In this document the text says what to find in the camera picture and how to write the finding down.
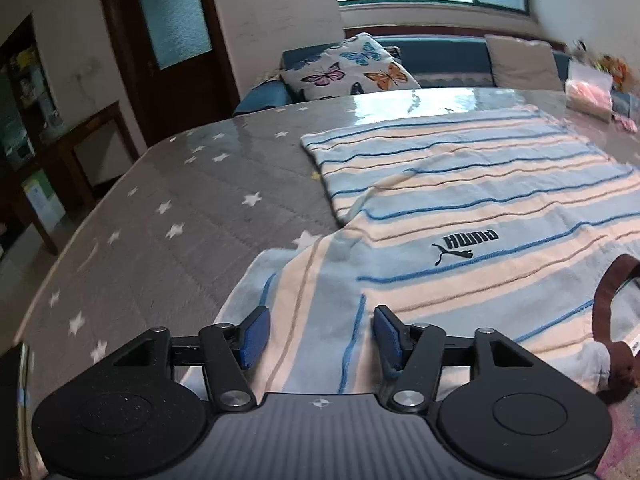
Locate grey star tablecloth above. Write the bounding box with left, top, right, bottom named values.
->
left=14, top=86, right=640, bottom=480

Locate butterfly print pillow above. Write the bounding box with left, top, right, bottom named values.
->
left=281, top=32, right=420, bottom=101

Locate orange plush toy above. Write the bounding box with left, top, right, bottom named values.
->
left=596, top=54, right=630, bottom=91

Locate pink hair clip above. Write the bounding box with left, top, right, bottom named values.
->
left=612, top=114, right=638, bottom=134

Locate panda plush toy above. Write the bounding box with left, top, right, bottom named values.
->
left=573, top=39, right=589, bottom=58

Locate black smartphone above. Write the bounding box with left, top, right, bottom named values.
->
left=0, top=342, right=30, bottom=479

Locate pink tissue pack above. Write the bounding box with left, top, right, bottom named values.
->
left=565, top=61, right=613, bottom=122

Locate beige cushion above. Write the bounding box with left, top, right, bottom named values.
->
left=485, top=35, right=564, bottom=91

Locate dark wooden door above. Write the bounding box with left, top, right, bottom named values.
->
left=101, top=0, right=240, bottom=145

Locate striped blue pink shirt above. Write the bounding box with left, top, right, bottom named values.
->
left=209, top=104, right=640, bottom=401

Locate dark wooden side table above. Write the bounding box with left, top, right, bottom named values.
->
left=35, top=102, right=140, bottom=219

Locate dark display cabinet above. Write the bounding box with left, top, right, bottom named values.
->
left=1, top=16, right=60, bottom=255

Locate blue sofa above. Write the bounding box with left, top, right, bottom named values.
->
left=233, top=34, right=572, bottom=115

